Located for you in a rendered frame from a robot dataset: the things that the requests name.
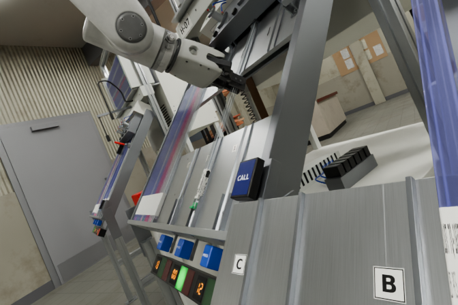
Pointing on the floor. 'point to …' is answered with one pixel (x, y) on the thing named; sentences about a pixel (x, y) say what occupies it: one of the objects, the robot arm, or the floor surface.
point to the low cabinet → (328, 116)
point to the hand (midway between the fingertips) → (234, 83)
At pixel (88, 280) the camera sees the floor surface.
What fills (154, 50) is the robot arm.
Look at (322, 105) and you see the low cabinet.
